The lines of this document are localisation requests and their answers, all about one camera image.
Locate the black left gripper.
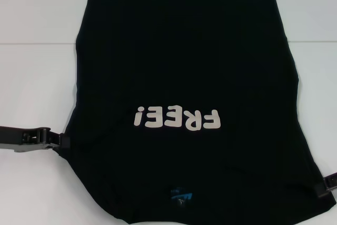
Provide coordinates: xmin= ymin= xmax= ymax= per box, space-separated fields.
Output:
xmin=0 ymin=126 xmax=70 ymax=153

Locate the black shirt with FREE print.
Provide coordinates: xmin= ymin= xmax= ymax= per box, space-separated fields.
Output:
xmin=52 ymin=0 xmax=337 ymax=225

